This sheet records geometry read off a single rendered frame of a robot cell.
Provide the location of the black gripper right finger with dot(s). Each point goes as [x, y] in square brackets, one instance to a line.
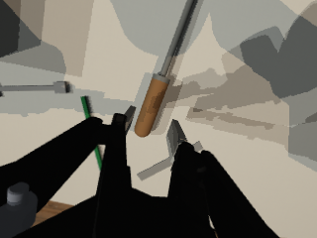
[218, 197]

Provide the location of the grey wrench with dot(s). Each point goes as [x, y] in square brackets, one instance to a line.
[58, 87]

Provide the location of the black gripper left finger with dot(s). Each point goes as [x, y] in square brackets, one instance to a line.
[29, 183]

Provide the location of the grey flat bar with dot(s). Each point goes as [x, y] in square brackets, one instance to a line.
[162, 165]

